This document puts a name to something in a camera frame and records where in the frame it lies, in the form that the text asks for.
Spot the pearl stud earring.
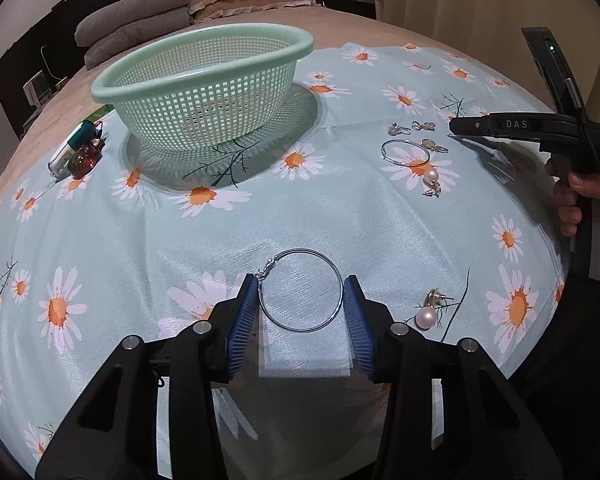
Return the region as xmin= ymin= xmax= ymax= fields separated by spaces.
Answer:
xmin=413 ymin=288 xmax=456 ymax=332

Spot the black headboard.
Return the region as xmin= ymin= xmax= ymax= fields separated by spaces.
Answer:
xmin=0 ymin=2 xmax=88 ymax=141

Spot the grey pillow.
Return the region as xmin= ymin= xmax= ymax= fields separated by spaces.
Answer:
xmin=84 ymin=7 xmax=192 ymax=69
xmin=75 ymin=0 xmax=190 ymax=43

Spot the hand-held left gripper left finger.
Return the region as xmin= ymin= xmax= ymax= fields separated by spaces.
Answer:
xmin=35 ymin=274 xmax=260 ymax=480

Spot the red perfume bottle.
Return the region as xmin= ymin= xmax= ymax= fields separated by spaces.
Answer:
xmin=68 ymin=141 xmax=105 ymax=179

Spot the green plastic mesh basket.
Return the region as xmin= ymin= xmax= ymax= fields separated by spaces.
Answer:
xmin=91 ymin=24 xmax=315 ymax=155

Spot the person's dark clothing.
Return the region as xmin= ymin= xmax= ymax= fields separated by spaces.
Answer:
xmin=505 ymin=255 xmax=600 ymax=480

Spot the large silver hoop earring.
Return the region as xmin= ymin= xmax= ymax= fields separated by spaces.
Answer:
xmin=259 ymin=249 xmax=344 ymax=333

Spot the teal small box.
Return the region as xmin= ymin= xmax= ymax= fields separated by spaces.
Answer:
xmin=69 ymin=121 xmax=101 ymax=149

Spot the small silver hoop earring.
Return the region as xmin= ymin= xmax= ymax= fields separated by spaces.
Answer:
xmin=381 ymin=140 xmax=431 ymax=168

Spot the person's right hand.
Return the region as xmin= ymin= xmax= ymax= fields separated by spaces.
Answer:
xmin=545 ymin=157 xmax=600 ymax=253

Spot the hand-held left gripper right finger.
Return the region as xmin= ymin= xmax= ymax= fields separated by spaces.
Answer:
xmin=343 ymin=275 xmax=566 ymax=480

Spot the daisy print tablecloth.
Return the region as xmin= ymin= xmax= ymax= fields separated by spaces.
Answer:
xmin=0 ymin=40 xmax=581 ymax=480

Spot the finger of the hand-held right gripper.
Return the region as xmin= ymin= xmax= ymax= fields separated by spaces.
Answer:
xmin=448 ymin=113 xmax=543 ymax=143

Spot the pearl drop earring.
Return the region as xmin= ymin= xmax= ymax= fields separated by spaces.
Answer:
xmin=422 ymin=167 xmax=443 ymax=198

